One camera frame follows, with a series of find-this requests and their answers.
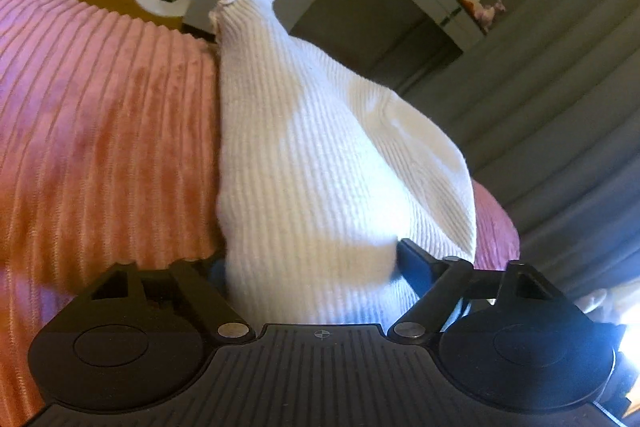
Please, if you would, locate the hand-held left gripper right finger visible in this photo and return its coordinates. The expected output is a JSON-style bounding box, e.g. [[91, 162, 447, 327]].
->
[[389, 238, 564, 344]]

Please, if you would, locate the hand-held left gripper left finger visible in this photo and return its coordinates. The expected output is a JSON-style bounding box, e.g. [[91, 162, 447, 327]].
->
[[75, 258, 254, 343]]

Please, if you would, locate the white ribbed knit garment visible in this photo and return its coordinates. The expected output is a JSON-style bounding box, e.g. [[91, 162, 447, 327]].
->
[[209, 0, 477, 326]]

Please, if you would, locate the pink ribbed blanket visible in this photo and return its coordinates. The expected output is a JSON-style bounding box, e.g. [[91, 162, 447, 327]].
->
[[0, 0, 521, 427]]

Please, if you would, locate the grey curtain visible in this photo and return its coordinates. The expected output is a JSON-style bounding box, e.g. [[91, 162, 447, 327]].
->
[[400, 0, 640, 308]]

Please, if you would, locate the pink unicorn toy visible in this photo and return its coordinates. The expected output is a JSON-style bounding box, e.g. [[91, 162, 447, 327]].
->
[[474, 0, 507, 32]]

